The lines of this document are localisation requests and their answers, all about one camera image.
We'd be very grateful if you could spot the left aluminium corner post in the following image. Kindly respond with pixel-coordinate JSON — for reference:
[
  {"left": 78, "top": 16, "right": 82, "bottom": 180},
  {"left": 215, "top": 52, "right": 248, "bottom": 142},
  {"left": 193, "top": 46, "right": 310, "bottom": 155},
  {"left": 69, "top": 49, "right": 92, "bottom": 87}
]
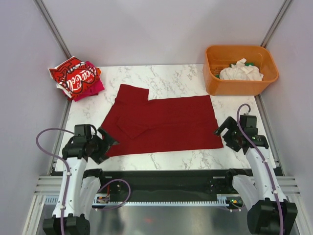
[{"left": 33, "top": 0, "right": 72, "bottom": 59}]

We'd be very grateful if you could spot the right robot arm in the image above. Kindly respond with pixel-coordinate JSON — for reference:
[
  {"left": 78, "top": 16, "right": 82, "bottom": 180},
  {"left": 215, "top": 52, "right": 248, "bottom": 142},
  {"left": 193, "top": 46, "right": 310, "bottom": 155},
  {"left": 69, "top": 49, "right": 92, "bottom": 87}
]
[{"left": 215, "top": 115, "right": 298, "bottom": 235}]

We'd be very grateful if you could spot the right aluminium corner post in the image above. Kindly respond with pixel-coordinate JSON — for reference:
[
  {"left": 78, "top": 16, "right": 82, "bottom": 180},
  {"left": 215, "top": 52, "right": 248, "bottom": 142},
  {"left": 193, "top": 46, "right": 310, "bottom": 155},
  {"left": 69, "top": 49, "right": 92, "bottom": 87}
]
[{"left": 260, "top": 0, "right": 294, "bottom": 48}]

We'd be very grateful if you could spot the aluminium corner post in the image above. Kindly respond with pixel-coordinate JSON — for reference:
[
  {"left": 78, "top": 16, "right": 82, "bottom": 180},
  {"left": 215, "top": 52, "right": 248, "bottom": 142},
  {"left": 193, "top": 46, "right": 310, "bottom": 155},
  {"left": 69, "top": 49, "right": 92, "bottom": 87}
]
[
  {"left": 33, "top": 0, "right": 72, "bottom": 59},
  {"left": 260, "top": 0, "right": 294, "bottom": 48}
]

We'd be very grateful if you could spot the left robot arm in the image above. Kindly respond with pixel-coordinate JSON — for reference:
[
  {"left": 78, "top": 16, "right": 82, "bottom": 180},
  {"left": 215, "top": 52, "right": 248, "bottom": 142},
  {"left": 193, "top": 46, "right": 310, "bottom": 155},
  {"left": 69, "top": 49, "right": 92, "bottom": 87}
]
[{"left": 43, "top": 124, "right": 119, "bottom": 235}]

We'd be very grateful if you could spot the dark red t shirt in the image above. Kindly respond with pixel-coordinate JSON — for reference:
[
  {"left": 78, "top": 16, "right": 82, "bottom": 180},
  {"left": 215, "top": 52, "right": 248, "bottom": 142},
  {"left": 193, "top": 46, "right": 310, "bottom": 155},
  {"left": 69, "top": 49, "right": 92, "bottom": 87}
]
[{"left": 101, "top": 84, "right": 223, "bottom": 157}]

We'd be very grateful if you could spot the pink folded t shirt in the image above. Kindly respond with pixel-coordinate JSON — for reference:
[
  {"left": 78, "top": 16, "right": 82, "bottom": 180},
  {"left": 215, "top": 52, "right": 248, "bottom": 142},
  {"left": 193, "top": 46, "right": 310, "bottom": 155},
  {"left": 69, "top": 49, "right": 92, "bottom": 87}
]
[{"left": 72, "top": 61, "right": 105, "bottom": 102}]

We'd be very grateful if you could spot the orange plastic bin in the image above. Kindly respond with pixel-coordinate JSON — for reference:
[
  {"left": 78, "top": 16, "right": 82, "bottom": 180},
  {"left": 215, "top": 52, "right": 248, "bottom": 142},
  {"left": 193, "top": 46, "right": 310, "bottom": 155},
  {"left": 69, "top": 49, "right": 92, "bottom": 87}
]
[{"left": 203, "top": 45, "right": 279, "bottom": 96}]

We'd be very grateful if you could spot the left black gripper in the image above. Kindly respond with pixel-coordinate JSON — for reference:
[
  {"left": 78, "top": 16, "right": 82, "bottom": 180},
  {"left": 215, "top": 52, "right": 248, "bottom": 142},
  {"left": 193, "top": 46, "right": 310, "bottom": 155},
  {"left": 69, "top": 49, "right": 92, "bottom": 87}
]
[{"left": 87, "top": 128, "right": 119, "bottom": 164}]

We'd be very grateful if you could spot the red white patterned t shirt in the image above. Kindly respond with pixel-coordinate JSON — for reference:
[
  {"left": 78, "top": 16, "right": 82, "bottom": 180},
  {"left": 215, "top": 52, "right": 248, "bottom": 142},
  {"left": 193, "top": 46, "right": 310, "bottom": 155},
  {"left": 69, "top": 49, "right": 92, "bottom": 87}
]
[{"left": 48, "top": 56, "right": 81, "bottom": 83}]

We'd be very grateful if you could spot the white slotted cable duct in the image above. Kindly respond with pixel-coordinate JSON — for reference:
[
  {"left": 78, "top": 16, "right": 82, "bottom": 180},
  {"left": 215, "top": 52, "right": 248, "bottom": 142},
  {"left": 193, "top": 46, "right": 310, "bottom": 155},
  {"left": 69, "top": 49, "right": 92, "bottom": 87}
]
[{"left": 44, "top": 194, "right": 245, "bottom": 207}]

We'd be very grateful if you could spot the red coca cola t shirt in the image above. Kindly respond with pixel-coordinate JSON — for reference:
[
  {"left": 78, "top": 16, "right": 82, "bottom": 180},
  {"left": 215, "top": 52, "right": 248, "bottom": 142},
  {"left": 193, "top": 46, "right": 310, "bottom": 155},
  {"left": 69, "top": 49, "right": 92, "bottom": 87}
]
[{"left": 56, "top": 62, "right": 101, "bottom": 98}]

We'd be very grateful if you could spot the green cloth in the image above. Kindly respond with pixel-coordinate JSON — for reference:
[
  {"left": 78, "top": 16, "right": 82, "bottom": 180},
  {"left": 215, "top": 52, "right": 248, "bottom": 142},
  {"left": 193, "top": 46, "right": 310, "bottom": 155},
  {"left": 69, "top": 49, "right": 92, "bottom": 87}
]
[{"left": 229, "top": 62, "right": 255, "bottom": 67}]

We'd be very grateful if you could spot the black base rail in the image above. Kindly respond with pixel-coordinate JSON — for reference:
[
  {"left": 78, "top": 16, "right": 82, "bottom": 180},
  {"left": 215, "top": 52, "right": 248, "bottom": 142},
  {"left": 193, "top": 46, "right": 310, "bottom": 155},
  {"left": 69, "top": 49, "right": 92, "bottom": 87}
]
[{"left": 84, "top": 168, "right": 252, "bottom": 202}]

